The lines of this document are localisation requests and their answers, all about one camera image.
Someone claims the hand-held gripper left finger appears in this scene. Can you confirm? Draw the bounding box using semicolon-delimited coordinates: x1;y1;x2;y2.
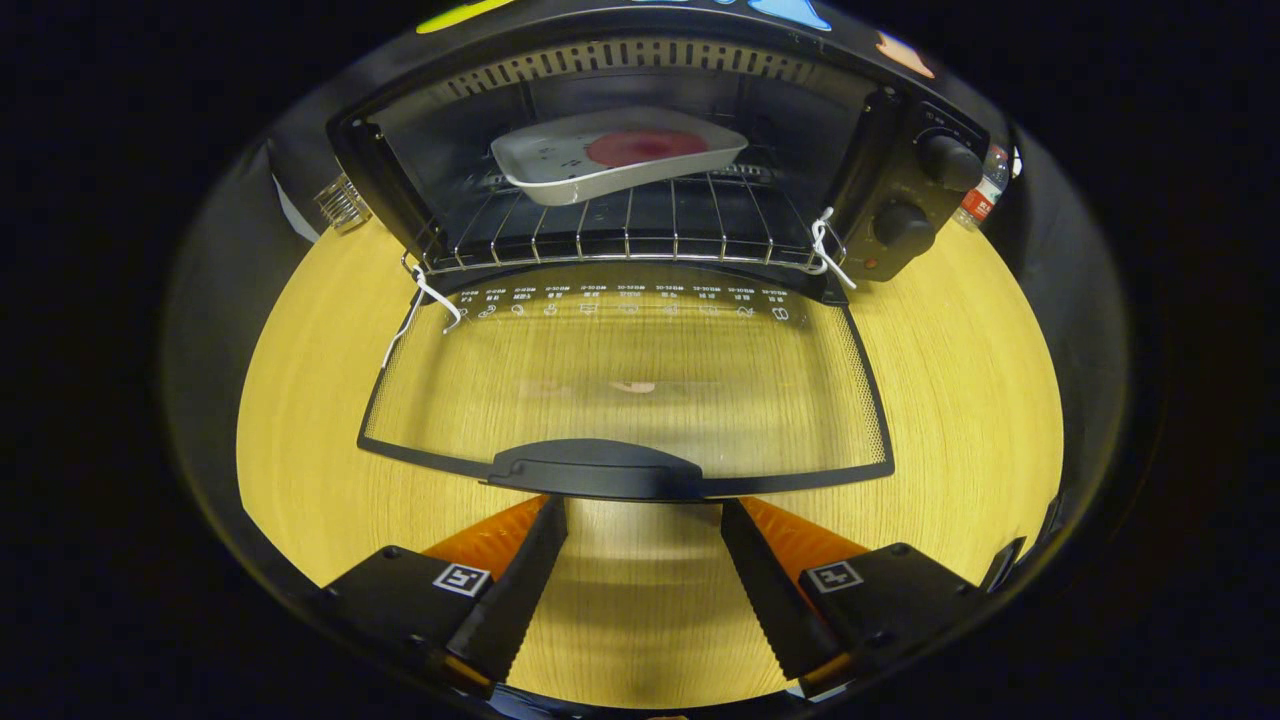
315;493;569;699

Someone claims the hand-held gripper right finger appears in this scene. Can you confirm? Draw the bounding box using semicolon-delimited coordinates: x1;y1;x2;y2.
720;497;986;699

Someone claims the black toaster oven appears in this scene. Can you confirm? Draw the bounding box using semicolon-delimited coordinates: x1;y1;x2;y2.
327;5;1001;501

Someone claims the white square plate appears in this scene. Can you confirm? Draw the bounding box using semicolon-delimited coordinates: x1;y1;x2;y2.
490;106;749;207

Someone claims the pink round meat slice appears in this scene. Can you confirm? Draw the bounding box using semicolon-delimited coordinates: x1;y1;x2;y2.
585;129;709;169

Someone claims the clear water bottle red label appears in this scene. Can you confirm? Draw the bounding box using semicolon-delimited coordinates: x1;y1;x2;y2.
955;143;1013;233

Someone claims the white cable tie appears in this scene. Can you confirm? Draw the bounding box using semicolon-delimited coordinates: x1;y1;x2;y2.
808;207;858;291
382;262;463;369

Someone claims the metal wire oven rack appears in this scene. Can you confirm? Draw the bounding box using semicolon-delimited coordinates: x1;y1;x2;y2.
415;170;841;276

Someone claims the wire mesh pen holder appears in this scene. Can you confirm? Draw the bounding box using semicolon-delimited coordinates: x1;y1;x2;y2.
315;172;373;236

